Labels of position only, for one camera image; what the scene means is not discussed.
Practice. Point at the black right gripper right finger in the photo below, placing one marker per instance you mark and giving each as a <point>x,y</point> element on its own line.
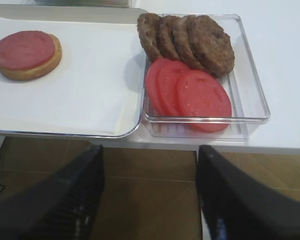
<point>237,207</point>

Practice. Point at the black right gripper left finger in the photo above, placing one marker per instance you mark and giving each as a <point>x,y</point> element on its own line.
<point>61,207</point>

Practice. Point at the brown burger patty front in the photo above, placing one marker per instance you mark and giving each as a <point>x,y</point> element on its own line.
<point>210,45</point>

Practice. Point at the brown burger patty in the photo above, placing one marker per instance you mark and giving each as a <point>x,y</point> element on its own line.
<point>210,45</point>
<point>165,38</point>
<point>147,24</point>
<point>182,43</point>

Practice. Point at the clear plastic container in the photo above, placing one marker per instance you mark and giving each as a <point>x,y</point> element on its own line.
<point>248,102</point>

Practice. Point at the tomato slice front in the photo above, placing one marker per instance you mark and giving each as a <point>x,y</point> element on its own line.
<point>198,94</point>

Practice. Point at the tomato slice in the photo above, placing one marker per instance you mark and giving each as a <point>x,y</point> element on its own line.
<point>150,84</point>
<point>166,82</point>
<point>198,94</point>

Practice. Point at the white serving tray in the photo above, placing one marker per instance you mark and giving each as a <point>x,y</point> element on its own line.
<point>130,75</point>

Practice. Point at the tomato slice left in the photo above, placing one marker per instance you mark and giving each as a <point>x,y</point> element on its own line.
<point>150,84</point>

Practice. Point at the bottom bun half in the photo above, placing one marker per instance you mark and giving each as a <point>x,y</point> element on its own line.
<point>39,71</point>

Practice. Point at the tomato slice middle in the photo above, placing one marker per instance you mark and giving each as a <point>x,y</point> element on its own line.
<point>166,82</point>

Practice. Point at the pink ham slice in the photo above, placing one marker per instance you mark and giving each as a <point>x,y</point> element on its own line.
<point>25,50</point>

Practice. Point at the brown burger patty leftmost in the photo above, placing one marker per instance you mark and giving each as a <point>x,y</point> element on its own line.
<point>147,24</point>

